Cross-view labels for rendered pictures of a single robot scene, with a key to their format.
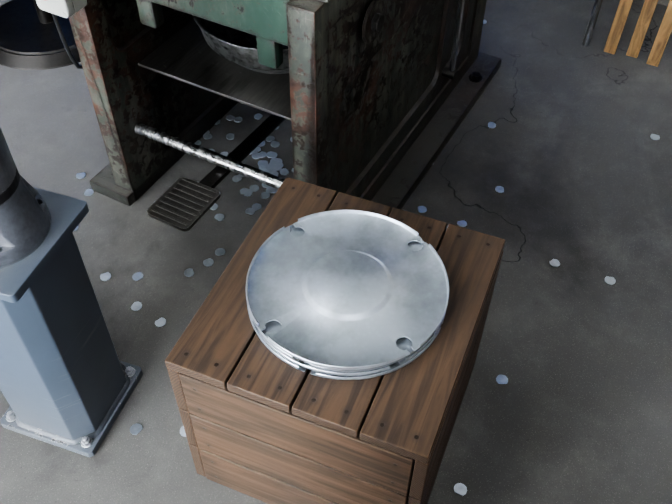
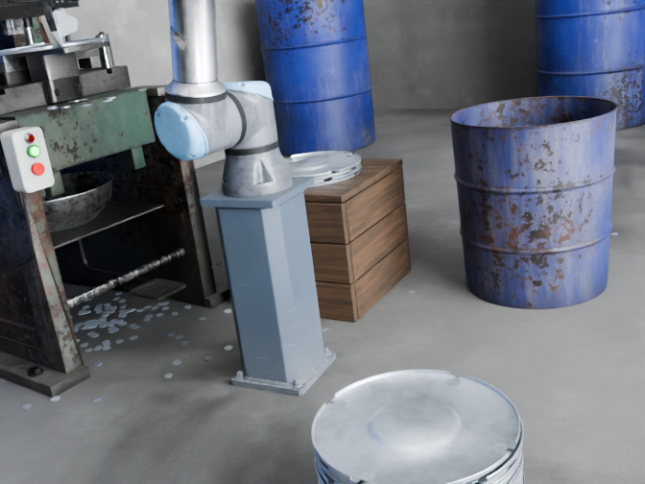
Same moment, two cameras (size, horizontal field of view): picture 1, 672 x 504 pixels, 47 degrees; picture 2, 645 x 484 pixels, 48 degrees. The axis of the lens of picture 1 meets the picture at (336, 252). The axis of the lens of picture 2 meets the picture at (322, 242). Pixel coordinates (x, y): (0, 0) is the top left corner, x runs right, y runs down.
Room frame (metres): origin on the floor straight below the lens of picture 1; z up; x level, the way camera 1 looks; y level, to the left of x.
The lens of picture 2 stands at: (0.33, 1.97, 0.83)
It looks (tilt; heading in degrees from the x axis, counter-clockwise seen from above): 19 degrees down; 280
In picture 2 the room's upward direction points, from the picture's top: 7 degrees counter-clockwise
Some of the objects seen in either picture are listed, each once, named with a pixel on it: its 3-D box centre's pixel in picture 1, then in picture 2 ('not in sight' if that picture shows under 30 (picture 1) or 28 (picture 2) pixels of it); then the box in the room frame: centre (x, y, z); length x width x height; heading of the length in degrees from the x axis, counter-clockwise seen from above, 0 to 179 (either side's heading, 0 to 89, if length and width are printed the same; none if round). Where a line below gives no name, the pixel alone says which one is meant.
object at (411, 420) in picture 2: not in sight; (414, 423); (0.39, 1.08, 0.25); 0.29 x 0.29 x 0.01
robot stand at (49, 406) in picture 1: (40, 325); (272, 283); (0.73, 0.48, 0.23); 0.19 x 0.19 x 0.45; 72
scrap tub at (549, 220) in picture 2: not in sight; (533, 199); (0.09, 0.01, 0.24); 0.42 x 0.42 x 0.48
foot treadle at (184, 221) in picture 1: (249, 143); (102, 283); (1.28, 0.19, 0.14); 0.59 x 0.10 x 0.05; 152
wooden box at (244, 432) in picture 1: (344, 362); (318, 232); (0.70, -0.02, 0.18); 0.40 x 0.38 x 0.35; 158
